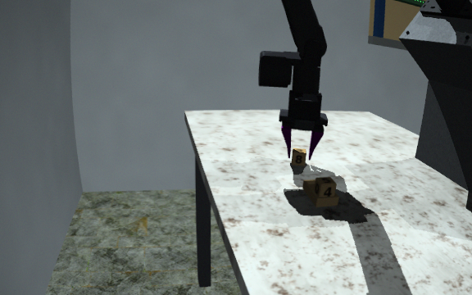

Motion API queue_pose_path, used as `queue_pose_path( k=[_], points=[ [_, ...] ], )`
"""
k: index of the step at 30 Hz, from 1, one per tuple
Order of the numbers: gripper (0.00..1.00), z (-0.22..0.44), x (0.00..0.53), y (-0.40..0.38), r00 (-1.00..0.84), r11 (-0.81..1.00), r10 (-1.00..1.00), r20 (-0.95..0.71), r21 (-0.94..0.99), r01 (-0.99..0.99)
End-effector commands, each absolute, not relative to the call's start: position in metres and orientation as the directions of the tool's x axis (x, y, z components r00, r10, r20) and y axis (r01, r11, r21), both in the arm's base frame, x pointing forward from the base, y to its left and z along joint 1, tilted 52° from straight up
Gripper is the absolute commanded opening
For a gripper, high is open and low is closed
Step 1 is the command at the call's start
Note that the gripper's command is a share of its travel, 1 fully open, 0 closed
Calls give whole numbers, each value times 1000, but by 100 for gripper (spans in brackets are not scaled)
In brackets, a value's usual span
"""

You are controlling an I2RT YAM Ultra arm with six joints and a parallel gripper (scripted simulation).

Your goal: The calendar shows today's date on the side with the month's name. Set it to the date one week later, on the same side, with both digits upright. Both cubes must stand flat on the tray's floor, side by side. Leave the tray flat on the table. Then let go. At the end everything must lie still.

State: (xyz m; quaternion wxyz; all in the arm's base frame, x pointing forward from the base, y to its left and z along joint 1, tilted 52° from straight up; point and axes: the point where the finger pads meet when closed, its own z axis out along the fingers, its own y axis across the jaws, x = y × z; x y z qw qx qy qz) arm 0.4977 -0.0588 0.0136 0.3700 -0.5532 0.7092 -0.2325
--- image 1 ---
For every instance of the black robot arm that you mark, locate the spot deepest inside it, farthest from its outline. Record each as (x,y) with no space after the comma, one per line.
(311,46)

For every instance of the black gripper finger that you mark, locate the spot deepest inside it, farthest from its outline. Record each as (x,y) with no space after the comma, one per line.
(286,131)
(316,138)

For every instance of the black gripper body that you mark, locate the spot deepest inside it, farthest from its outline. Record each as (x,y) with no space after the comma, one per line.
(283,117)

